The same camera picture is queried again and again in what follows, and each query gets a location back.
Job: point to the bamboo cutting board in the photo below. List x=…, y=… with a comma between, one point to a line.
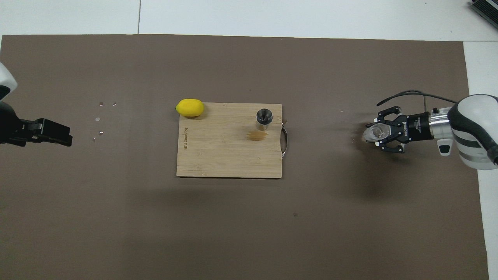
x=225, y=155

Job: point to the brown table mat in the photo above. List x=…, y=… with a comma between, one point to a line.
x=233, y=233

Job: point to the steel double jigger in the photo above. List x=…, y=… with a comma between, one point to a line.
x=264, y=116

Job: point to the grey ribbed device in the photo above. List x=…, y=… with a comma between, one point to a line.
x=486, y=7

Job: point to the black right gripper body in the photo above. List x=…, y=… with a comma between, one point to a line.
x=418, y=127

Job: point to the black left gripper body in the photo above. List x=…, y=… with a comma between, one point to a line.
x=9, y=126

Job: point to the yellow lemon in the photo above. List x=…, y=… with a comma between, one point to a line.
x=190, y=107

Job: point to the small clear glass cup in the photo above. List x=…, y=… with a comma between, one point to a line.
x=375, y=133

